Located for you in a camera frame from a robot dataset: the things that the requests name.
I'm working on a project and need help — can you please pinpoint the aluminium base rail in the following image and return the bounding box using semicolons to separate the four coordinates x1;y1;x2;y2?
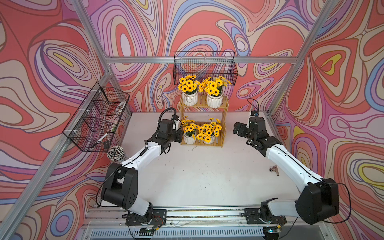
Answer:
76;206;337;240

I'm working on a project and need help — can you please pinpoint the wooden two-tier shelf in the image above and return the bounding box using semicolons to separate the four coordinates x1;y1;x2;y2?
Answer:
179;93;229;147

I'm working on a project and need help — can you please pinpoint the sunflower pot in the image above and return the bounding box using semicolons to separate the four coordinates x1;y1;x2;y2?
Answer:
178;75;200;106
196;118;223;145
199;76;232;109
182;116;199;145

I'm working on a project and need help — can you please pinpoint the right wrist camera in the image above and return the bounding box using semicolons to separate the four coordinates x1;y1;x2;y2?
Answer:
250;110;259;117

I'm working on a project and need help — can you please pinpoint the clear cup of pencils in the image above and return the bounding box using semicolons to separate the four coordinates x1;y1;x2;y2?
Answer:
107;146;127;163

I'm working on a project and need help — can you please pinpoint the white marker in basket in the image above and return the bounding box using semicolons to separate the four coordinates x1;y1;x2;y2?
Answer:
91;133;108;148

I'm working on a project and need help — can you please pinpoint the black wire basket left wall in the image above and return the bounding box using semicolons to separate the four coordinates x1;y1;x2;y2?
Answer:
63;83;130;153

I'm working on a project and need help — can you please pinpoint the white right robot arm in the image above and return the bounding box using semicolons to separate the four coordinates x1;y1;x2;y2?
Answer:
233;116;340;225

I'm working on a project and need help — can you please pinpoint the metal binder clip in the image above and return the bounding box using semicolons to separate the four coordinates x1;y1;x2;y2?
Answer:
269;165;280;176

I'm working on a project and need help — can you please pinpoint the black wire basket wall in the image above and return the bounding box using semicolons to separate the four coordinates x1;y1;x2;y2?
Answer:
173;50;239;85
63;83;130;153

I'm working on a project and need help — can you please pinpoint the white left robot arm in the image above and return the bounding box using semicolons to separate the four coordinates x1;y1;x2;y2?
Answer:
100;120;183;217

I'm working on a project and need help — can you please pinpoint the black wire basket back wall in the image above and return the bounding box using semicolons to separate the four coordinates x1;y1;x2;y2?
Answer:
173;50;239;85

